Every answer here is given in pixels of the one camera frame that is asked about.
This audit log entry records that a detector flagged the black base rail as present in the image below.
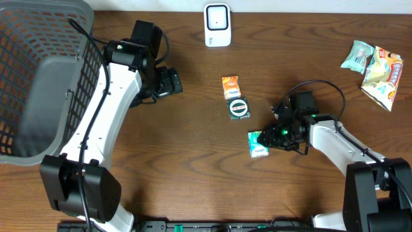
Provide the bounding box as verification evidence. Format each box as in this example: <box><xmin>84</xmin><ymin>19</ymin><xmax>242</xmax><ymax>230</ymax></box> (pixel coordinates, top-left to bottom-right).
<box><xmin>57</xmin><ymin>220</ymin><xmax>315</xmax><ymax>232</ymax></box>

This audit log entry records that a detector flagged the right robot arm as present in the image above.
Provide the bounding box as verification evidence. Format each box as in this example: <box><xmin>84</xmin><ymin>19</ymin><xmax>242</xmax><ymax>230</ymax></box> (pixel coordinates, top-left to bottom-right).
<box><xmin>257</xmin><ymin>92</ymin><xmax>411</xmax><ymax>232</ymax></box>

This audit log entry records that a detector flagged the white barcode scanner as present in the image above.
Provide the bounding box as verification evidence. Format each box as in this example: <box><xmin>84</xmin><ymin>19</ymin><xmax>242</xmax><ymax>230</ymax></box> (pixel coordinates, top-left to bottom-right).
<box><xmin>203</xmin><ymin>3</ymin><xmax>232</xmax><ymax>47</ymax></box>

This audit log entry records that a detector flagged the green Zam-Buk box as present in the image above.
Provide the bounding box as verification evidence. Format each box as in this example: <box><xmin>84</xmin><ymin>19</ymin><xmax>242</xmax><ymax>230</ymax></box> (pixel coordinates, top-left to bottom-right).
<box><xmin>227</xmin><ymin>97</ymin><xmax>251</xmax><ymax>121</ymax></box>

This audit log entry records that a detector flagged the grey plastic basket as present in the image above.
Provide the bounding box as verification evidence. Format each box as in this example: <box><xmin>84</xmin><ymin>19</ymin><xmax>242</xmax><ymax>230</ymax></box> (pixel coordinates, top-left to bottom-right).
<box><xmin>1</xmin><ymin>0</ymin><xmax>101</xmax><ymax>166</ymax></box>

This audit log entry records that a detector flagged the white snack bag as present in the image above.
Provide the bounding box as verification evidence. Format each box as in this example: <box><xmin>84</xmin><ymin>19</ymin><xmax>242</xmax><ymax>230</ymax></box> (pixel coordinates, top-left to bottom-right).
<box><xmin>360</xmin><ymin>46</ymin><xmax>404</xmax><ymax>111</ymax></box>

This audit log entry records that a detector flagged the teal Kleenex tissue pack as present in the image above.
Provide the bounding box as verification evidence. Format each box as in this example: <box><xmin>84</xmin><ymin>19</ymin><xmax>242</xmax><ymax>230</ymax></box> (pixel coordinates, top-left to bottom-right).
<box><xmin>247</xmin><ymin>131</ymin><xmax>269</xmax><ymax>158</ymax></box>

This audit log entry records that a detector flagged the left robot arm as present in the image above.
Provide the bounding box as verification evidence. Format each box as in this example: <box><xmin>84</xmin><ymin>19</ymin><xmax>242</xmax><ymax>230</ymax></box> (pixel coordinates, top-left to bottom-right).
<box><xmin>40</xmin><ymin>21</ymin><xmax>183</xmax><ymax>231</ymax></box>

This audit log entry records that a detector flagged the orange Kleenex tissue pack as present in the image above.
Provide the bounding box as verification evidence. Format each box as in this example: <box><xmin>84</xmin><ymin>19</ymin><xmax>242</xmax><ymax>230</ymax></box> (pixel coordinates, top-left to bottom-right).
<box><xmin>222</xmin><ymin>75</ymin><xmax>241</xmax><ymax>101</ymax></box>

